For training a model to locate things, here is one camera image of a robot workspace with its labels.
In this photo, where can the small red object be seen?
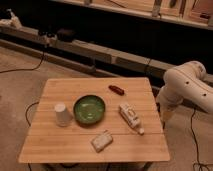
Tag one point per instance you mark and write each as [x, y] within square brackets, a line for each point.
[117, 90]

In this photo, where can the white plastic bottle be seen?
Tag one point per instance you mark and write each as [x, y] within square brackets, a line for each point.
[131, 118]

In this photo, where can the dark device on ledge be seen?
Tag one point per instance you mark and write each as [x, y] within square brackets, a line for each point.
[65, 35]

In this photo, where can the green ceramic bowl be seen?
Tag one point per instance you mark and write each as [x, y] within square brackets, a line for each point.
[89, 109]

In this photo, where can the white object on ledge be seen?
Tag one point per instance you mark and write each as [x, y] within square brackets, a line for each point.
[13, 21]

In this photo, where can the white paper cup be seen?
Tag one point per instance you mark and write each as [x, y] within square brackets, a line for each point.
[63, 116]

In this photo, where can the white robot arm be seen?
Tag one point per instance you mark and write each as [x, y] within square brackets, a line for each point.
[181, 82]

